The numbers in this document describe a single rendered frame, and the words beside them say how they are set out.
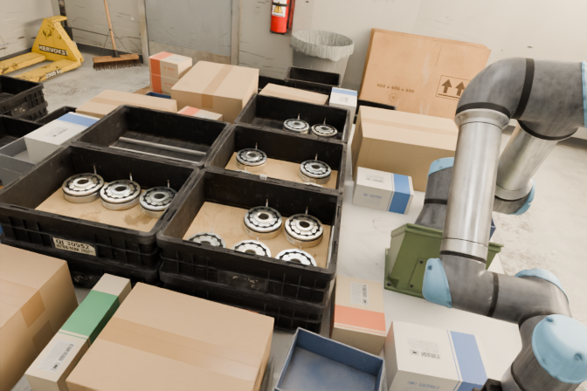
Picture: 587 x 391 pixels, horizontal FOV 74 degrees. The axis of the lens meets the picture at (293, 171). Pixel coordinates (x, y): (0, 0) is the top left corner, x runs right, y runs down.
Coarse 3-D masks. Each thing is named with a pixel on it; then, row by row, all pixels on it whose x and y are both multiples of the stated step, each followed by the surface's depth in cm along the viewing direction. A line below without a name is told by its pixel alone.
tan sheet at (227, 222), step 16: (208, 208) 111; (224, 208) 112; (192, 224) 104; (208, 224) 105; (224, 224) 106; (240, 224) 106; (224, 240) 101; (240, 240) 101; (256, 240) 102; (272, 240) 103; (272, 256) 98; (320, 256) 100
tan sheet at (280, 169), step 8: (232, 160) 134; (272, 160) 137; (232, 168) 129; (264, 168) 131; (272, 168) 132; (280, 168) 132; (288, 168) 133; (296, 168) 134; (272, 176) 128; (280, 176) 128; (288, 176) 129; (296, 176) 130; (336, 176) 132; (320, 184) 127; (328, 184) 128
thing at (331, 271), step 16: (240, 176) 108; (320, 192) 106; (176, 208) 94; (336, 208) 101; (336, 224) 95; (160, 240) 85; (176, 240) 85; (336, 240) 91; (208, 256) 85; (224, 256) 84; (240, 256) 83; (256, 256) 84; (336, 256) 86; (288, 272) 83; (304, 272) 83; (320, 272) 82
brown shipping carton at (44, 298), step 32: (0, 256) 84; (32, 256) 85; (0, 288) 78; (32, 288) 79; (64, 288) 87; (0, 320) 72; (32, 320) 79; (64, 320) 89; (0, 352) 72; (32, 352) 81; (0, 384) 74
